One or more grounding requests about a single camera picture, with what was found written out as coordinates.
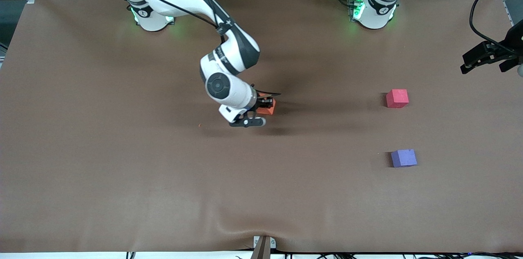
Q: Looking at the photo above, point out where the purple foam block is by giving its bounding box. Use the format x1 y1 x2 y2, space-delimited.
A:
391 149 418 168

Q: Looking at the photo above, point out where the orange foam block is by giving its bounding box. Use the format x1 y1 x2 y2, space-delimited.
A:
257 98 277 115

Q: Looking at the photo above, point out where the pink foam block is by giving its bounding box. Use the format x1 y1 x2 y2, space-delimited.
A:
386 89 409 109

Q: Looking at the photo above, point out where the metal mount bracket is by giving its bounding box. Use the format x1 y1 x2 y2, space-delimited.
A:
250 235 277 259

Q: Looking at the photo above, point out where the brown table cover mat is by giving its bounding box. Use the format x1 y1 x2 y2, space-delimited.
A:
0 0 523 253

